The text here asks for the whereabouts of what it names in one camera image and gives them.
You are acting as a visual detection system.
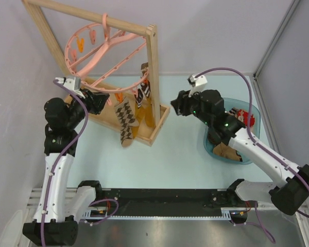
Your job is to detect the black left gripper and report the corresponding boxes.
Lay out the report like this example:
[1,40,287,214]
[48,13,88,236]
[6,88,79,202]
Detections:
[66,88,109,129]

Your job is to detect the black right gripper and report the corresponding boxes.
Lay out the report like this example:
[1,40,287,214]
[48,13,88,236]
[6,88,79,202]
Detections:
[171,85,213,126]

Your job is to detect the brown beige argyle sock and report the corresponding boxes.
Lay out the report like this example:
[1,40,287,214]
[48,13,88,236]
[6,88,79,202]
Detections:
[114,97,139,148]

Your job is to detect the mustard striped cuff sock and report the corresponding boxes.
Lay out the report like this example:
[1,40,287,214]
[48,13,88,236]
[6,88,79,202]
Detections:
[135,79,155,128]

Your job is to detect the mustard yellow sock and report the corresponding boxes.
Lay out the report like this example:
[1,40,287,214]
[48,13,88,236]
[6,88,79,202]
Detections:
[131,104,145,139]

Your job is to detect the pink round clip hanger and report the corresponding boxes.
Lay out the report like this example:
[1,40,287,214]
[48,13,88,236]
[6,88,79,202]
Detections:
[64,13,149,94]

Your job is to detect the cream brown striped sock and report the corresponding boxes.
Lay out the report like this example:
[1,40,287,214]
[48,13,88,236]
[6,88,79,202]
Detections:
[141,62,149,75]

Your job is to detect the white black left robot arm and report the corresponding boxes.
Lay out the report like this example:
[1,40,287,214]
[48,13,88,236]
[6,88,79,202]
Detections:
[23,89,109,246]

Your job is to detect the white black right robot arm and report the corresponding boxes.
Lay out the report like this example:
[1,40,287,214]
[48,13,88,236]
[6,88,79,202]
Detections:
[170,90,309,216]

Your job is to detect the orange clothes clip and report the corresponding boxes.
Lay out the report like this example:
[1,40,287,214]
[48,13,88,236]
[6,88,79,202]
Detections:
[115,93,124,103]

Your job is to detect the wooden hanger rack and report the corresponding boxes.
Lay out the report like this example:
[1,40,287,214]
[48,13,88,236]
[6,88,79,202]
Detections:
[23,1,169,147]

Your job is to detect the pile of socks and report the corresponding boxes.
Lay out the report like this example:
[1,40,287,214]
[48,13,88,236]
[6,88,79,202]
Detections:
[207,108,255,163]

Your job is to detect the blue plastic sock bin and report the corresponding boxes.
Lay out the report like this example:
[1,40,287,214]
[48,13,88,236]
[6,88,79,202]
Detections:
[203,98,261,165]

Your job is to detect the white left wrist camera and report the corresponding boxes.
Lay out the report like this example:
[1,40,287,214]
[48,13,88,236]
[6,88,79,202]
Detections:
[55,77,84,98]

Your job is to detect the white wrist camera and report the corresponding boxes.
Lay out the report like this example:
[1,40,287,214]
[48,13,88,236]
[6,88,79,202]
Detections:
[188,74,208,97]
[55,77,84,98]

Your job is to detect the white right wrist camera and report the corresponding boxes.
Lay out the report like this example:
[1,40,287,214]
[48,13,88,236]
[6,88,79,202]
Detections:
[188,74,208,97]

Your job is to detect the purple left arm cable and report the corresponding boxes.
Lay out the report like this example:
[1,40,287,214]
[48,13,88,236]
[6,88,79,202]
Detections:
[40,79,89,246]

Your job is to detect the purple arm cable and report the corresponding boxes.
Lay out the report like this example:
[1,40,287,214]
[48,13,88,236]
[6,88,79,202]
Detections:
[195,67,309,244]
[40,79,89,246]

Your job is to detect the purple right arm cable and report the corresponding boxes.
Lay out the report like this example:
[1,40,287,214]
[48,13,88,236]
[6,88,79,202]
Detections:
[195,67,309,244]

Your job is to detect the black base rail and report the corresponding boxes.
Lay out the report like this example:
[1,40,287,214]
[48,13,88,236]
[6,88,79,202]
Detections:
[101,188,237,217]

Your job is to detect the white slotted cable duct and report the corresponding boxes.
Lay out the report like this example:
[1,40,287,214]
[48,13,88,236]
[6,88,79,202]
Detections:
[37,208,234,221]

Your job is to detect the aluminium frame profile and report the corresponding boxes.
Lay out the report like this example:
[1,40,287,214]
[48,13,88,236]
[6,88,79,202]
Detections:
[252,0,309,247]

